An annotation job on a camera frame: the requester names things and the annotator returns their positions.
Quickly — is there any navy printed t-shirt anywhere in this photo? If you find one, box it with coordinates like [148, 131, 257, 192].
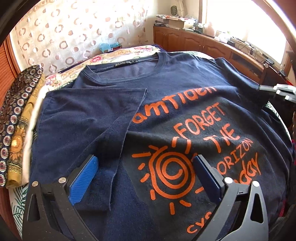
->
[29, 51, 294, 241]

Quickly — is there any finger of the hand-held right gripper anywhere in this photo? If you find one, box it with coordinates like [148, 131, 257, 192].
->
[257, 84, 296, 102]

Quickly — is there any white tissue pack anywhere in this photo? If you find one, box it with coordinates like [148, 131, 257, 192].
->
[215, 32, 229, 43]

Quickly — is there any cardboard box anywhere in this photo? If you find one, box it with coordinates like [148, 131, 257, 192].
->
[169, 19, 195, 29]

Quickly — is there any dark patterned folded cloth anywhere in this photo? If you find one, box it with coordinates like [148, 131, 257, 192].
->
[0, 65, 44, 188]

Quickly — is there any circle pattern sheer curtain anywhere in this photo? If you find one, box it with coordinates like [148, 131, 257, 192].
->
[9, 0, 148, 77]

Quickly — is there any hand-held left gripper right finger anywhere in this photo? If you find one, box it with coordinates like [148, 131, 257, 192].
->
[191, 154, 270, 241]

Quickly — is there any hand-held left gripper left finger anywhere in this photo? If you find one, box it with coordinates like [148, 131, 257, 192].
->
[22, 154, 99, 241]

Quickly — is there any yellow sunflower folded cloth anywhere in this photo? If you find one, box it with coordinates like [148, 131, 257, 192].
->
[6, 74, 47, 189]

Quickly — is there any blue tissue pack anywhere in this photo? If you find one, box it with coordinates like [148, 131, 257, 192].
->
[99, 42, 122, 52]

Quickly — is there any floral bed cover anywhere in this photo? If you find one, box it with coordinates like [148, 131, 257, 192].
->
[44, 44, 204, 91]

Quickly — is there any floral patterned cloth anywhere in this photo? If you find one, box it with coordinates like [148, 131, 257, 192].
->
[156, 14, 185, 24]

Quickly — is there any wooden slatted door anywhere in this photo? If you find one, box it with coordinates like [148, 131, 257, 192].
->
[0, 38, 21, 98]

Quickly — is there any wooden cabinet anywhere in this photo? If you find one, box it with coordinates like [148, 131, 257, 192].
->
[153, 25, 289, 81]

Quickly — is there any window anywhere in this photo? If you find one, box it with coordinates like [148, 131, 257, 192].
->
[201, 0, 292, 67]

